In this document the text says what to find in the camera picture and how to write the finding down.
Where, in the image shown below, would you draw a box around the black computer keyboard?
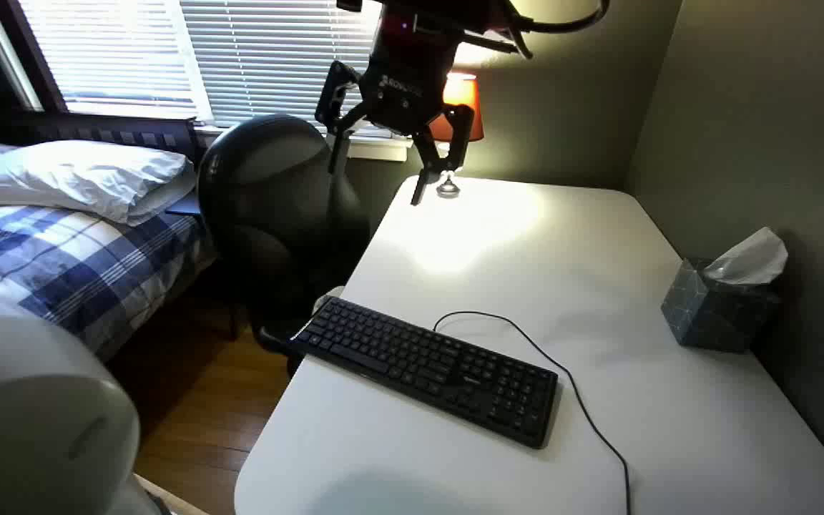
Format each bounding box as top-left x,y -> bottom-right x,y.
292,298 -> 558,448

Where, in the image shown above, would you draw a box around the white window blinds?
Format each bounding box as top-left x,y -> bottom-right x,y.
17,0 -> 382,127

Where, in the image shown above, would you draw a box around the white rounded robot base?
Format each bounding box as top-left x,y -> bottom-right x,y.
0,301 -> 171,515

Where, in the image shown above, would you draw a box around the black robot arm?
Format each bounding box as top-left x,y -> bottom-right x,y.
316,0 -> 611,203

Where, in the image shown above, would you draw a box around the orange table lamp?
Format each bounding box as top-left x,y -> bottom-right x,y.
429,70 -> 483,198

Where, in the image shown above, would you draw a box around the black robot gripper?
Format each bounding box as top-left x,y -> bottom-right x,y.
316,10 -> 476,203

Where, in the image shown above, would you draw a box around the blue plaid bed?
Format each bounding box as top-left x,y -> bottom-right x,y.
0,110 -> 220,362

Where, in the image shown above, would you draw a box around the black keyboard cable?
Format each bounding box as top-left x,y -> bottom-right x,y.
429,308 -> 636,515

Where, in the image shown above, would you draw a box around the grey tissue box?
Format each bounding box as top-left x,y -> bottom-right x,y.
662,226 -> 789,351

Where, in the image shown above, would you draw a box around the white pillow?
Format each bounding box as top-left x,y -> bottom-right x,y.
0,140 -> 197,226

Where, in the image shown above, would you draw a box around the black office chair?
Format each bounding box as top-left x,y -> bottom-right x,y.
197,113 -> 372,369

